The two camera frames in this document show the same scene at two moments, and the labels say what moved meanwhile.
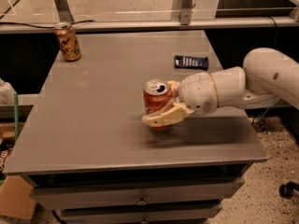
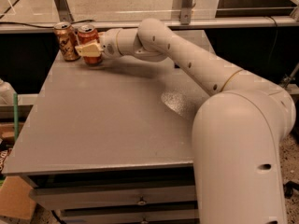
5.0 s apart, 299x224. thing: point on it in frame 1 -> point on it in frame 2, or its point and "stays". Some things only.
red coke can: x=157 y=96 -> x=86 y=34
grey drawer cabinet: x=89 y=159 stays
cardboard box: x=15 y=198 stays
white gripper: x=196 y=92 -> x=108 y=45
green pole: x=16 y=116 stays
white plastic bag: x=7 y=93 stays
